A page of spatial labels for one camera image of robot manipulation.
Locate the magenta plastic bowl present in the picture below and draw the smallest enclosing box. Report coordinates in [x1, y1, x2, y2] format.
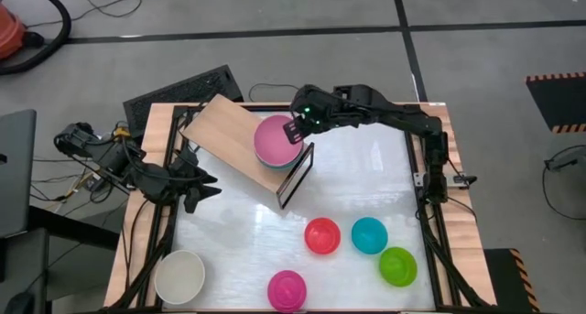
[266, 269, 308, 314]

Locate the green plastic bowl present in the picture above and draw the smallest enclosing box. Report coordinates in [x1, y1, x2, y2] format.
[378, 246, 418, 288]

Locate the black perforated panel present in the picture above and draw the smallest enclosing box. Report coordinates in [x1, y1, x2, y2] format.
[122, 64, 244, 139]

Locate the thin black floor cable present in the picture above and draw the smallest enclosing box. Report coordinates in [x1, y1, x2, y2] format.
[541, 144, 586, 222]
[75, 0, 144, 20]
[248, 82, 301, 103]

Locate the black hazard-striped floor mat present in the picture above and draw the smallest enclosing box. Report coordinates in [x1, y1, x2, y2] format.
[483, 248, 542, 314]
[525, 70, 586, 135]

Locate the wooden shelf with black frame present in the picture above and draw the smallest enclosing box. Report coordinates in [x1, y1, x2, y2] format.
[180, 92, 316, 211]

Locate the large blue-grey plastic bowl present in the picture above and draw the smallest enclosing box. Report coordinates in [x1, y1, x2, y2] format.
[255, 154, 304, 171]

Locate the turquoise plastic bowl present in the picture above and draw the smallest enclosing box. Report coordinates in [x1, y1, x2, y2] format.
[351, 216, 389, 255]

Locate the red plastic bowl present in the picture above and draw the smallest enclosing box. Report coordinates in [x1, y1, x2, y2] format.
[304, 216, 342, 255]

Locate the orange vacuum cleaner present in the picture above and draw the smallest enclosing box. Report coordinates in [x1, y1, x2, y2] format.
[0, 2, 29, 61]

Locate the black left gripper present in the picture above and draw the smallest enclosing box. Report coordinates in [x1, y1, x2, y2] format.
[136, 153, 222, 213]

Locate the black vacuum hose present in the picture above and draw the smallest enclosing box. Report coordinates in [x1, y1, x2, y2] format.
[0, 0, 73, 76]

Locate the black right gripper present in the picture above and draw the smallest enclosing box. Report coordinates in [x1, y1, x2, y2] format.
[283, 87, 340, 145]

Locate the large white plastic bowl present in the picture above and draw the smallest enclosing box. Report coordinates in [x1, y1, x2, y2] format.
[154, 249, 206, 306]

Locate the large pink plastic bowl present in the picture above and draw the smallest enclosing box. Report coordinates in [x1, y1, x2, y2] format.
[253, 114, 306, 167]

